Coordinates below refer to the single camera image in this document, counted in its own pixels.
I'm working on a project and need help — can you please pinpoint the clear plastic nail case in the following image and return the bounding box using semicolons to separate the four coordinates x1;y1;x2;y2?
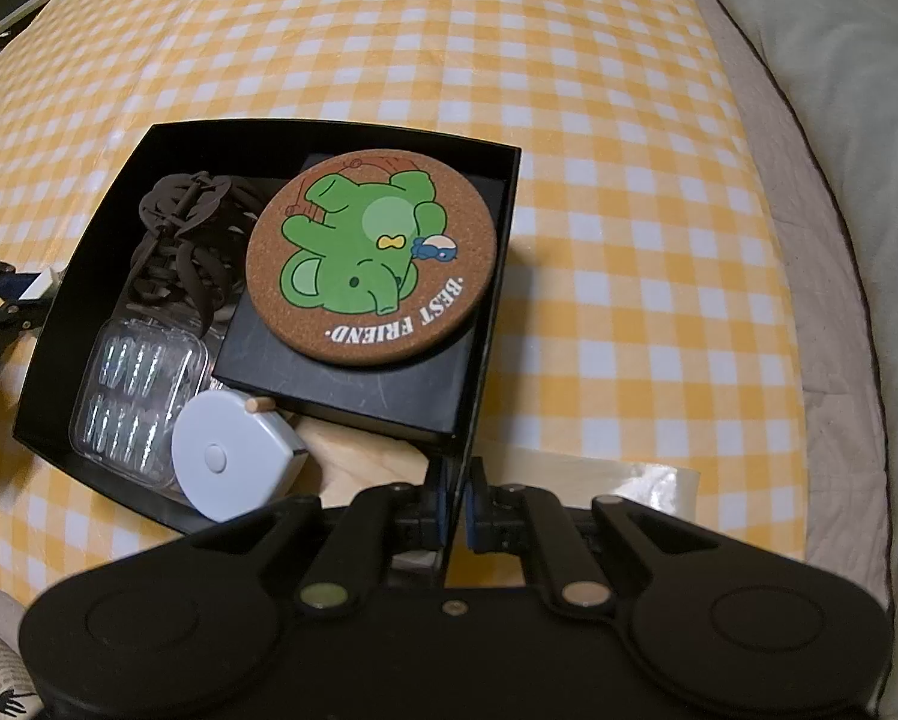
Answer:
70;315;211;493

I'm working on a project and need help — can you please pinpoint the yellow checkered cloth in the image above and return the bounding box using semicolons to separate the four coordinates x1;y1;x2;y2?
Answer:
0;0;812;616

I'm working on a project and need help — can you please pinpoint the grey pillow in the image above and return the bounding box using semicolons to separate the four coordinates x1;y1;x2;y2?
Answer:
698;0;898;720

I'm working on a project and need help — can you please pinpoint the white round tape measure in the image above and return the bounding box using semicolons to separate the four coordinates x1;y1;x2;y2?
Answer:
171;388;308;523

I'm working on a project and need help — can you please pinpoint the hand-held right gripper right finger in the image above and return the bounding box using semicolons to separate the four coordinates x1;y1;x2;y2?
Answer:
465;457;709;605

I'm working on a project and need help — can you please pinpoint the small black box white base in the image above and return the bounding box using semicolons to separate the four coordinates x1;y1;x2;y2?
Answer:
210;150;511;443

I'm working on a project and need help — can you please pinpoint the light wooden board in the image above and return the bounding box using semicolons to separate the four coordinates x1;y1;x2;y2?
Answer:
299;420;702;530

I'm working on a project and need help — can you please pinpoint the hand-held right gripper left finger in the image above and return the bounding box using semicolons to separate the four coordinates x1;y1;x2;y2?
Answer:
194;461;450;607

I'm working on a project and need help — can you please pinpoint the cork coaster green elephant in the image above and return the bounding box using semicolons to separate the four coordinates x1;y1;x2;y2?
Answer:
246;152;501;368

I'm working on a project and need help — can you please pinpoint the dark brown hair clip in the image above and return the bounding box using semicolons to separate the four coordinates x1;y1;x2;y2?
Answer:
122;171;270;340

